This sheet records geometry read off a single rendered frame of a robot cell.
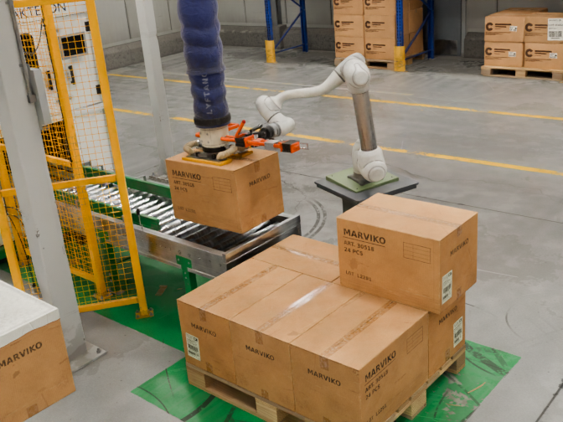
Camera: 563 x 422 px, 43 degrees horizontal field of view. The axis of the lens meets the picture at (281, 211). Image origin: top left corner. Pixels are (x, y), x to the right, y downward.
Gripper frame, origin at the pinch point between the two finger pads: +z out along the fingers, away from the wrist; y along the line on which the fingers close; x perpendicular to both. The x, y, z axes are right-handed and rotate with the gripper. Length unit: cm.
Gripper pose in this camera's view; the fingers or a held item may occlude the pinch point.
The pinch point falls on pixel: (246, 140)
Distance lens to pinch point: 430.7
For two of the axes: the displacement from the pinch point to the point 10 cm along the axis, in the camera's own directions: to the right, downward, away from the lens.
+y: 0.8, 9.3, 3.7
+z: -6.5, 3.3, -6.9
